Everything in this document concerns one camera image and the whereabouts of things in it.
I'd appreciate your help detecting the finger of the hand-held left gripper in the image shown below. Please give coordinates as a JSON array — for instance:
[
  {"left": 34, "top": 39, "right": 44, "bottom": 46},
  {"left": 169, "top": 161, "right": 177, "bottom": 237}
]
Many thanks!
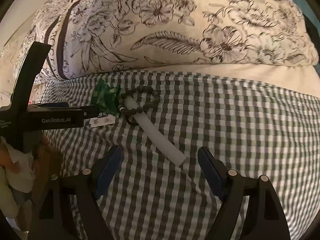
[{"left": 27, "top": 102, "right": 100, "bottom": 119}]

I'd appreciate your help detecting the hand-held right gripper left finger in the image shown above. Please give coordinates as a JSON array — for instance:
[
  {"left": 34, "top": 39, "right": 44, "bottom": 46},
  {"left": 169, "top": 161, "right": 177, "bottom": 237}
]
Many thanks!
[{"left": 27, "top": 145, "right": 122, "bottom": 240}]

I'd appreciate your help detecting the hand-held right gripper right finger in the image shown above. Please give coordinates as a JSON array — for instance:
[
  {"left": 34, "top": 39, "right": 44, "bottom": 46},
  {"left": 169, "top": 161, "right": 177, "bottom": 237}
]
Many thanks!
[{"left": 197, "top": 146, "right": 292, "bottom": 240}]

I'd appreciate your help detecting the small white label card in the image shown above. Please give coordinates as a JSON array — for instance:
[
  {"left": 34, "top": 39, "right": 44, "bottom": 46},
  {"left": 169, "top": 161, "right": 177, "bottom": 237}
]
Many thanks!
[{"left": 86, "top": 116, "right": 116, "bottom": 127}]

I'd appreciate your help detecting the white stick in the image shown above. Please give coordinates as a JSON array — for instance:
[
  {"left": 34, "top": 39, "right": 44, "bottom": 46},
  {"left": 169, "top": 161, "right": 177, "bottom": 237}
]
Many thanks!
[{"left": 124, "top": 97, "right": 188, "bottom": 167}]

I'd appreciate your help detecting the person's left forearm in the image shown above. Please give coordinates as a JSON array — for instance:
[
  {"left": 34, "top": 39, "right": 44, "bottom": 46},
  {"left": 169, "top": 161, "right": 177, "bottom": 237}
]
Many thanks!
[{"left": 0, "top": 137, "right": 35, "bottom": 218}]

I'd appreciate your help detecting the green crinkled packet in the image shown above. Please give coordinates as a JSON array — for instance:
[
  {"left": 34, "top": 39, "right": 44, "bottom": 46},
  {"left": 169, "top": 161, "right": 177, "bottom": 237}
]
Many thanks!
[{"left": 90, "top": 79, "right": 121, "bottom": 118}]

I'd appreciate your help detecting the grey checked blanket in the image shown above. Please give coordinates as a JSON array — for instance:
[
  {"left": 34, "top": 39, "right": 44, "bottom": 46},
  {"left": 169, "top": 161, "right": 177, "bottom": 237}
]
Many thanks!
[{"left": 41, "top": 70, "right": 320, "bottom": 240}]

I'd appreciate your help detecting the floral white duvet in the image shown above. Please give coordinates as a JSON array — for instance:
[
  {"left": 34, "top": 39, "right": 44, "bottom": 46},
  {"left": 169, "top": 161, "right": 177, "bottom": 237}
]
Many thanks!
[{"left": 15, "top": 0, "right": 319, "bottom": 84}]

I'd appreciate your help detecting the dark bead bracelet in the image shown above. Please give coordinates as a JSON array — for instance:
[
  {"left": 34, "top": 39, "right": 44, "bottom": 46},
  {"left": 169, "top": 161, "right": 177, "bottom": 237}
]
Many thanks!
[{"left": 119, "top": 86, "right": 160, "bottom": 125}]

